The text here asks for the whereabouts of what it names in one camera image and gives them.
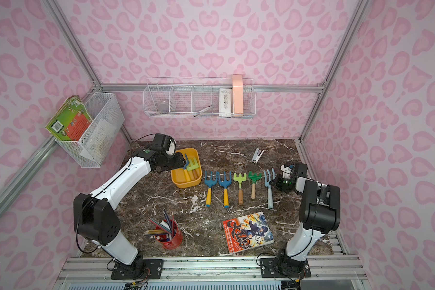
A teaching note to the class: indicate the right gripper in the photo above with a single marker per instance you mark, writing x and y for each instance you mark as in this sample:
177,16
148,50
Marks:
283,179

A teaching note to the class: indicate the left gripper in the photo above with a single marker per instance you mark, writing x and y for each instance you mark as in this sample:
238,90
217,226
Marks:
176,161

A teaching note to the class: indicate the yellow plastic storage box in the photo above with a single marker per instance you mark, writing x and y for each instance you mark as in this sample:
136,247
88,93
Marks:
177,175

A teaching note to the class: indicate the light blue rake white handle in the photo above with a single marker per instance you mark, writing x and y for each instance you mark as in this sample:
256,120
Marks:
269,176

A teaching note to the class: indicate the light green rake wooden handle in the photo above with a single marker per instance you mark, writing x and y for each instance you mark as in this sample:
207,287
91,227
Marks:
240,178

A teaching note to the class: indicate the blue rake yellow handle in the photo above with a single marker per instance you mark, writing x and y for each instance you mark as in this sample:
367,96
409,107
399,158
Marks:
225,180
186,173
210,180

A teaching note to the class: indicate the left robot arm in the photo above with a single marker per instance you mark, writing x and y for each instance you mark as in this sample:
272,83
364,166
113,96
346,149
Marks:
95,216

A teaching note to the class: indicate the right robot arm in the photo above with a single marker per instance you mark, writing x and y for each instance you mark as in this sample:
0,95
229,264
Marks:
319,212

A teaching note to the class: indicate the pink box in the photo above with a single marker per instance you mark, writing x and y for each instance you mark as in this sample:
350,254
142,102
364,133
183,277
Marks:
238,95

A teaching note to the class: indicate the white blue stapler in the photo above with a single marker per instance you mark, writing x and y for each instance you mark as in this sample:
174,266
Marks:
257,155

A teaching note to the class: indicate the grey round tin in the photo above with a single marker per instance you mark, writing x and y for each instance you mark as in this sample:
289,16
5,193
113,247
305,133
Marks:
163,106

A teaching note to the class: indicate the black silver pen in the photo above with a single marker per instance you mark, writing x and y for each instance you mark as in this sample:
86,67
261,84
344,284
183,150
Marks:
206,109

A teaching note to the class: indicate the white paper sheet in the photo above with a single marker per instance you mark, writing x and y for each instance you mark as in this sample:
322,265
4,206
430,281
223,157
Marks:
98,139

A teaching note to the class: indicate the red comic book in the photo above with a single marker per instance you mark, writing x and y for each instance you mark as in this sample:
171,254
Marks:
247,232

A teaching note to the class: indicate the red pencil cup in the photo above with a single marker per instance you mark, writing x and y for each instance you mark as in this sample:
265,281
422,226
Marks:
171,242

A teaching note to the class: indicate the white card pack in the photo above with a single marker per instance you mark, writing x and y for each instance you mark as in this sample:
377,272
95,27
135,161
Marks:
225,102

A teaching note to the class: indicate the green red book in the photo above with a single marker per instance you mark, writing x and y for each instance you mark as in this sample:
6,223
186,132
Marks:
71,121

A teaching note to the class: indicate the white mesh wall basket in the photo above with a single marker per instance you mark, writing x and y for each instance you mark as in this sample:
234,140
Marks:
100,105

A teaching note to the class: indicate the white wire wall shelf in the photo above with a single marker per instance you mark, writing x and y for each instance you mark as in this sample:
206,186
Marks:
187,95

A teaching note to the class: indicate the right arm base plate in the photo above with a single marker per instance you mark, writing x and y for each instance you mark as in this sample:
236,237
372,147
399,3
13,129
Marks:
268,268

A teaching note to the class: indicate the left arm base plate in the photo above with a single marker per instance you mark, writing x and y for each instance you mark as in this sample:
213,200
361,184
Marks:
140,269

